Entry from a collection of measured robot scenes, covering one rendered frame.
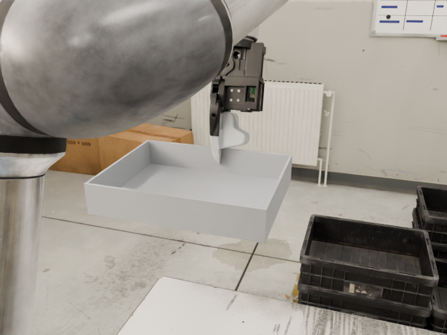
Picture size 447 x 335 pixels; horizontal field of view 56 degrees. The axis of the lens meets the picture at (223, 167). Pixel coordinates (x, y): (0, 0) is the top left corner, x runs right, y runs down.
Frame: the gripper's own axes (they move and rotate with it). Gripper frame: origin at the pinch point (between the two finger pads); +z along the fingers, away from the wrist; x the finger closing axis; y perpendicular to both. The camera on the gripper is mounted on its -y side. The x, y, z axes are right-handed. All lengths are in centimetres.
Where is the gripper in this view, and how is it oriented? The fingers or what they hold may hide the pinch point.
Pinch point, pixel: (215, 156)
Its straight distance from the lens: 75.3
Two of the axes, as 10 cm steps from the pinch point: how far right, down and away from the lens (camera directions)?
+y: 9.7, 0.9, -2.3
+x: 2.3, -0.7, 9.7
